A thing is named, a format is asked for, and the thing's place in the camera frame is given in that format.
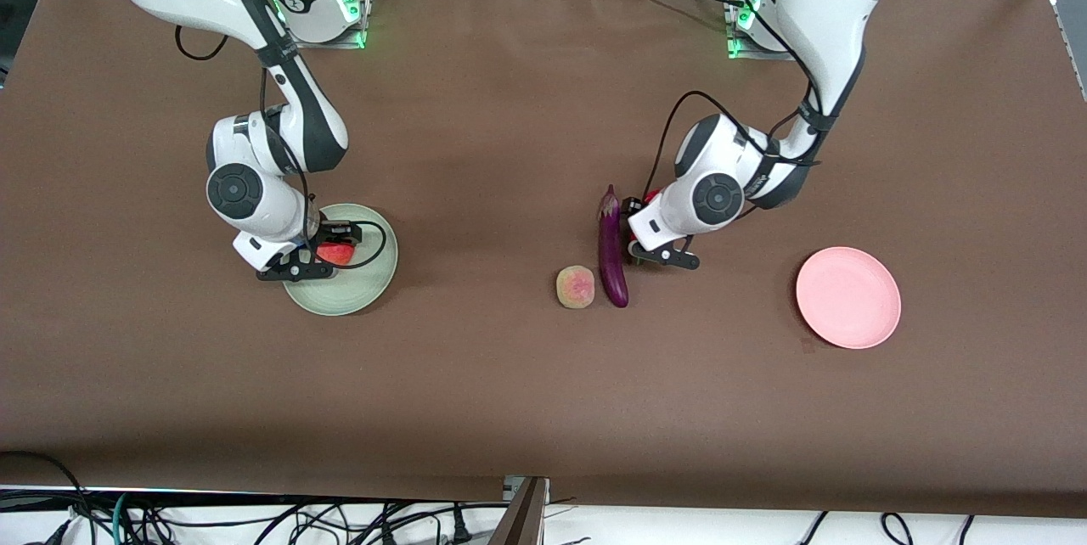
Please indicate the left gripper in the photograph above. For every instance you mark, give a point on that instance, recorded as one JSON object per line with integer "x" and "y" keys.
{"x": 633, "y": 211}

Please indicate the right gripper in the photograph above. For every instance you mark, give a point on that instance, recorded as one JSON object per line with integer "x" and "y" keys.
{"x": 337, "y": 233}

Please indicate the red chili pepper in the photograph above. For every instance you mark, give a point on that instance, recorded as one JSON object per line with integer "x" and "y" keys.
{"x": 650, "y": 198}

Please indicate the red apple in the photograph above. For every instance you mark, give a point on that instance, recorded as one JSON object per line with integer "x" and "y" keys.
{"x": 338, "y": 254}

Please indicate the yellow pink peach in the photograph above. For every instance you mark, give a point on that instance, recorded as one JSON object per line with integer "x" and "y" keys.
{"x": 576, "y": 287}

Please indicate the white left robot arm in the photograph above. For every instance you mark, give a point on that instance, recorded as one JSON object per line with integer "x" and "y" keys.
{"x": 832, "y": 2}

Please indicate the purple eggplant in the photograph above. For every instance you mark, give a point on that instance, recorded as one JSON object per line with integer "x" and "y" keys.
{"x": 611, "y": 256}

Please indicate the light green plate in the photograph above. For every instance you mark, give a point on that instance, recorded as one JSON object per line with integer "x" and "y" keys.
{"x": 357, "y": 290}

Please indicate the brown table cover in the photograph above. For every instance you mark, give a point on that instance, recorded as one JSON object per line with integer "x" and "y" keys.
{"x": 509, "y": 401}

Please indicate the pink plate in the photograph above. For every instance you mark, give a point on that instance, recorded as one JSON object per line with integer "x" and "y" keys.
{"x": 849, "y": 299}

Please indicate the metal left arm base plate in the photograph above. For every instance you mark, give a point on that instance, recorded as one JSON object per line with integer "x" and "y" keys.
{"x": 739, "y": 48}

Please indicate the metal post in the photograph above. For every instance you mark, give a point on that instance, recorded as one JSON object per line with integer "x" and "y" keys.
{"x": 522, "y": 519}

